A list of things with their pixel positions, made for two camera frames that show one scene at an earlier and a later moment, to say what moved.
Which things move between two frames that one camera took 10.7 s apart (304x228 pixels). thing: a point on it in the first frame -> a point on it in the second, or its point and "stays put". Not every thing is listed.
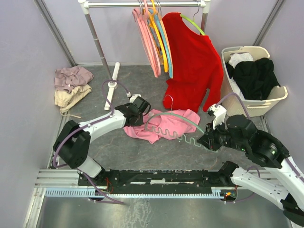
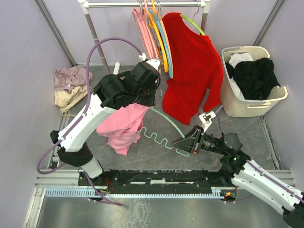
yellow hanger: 154,18 stays put
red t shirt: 196,67 stays put
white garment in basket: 234,59 stays put
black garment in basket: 255,79 stays put
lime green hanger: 194,22 stays put
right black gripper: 207,139 -> 192,142
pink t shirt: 155,124 -> 121,128
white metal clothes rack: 84,4 stays put
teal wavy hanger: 171,113 -> 174,124
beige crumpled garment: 64,99 stays put
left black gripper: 139,122 -> 151,101
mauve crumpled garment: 67,79 stays put
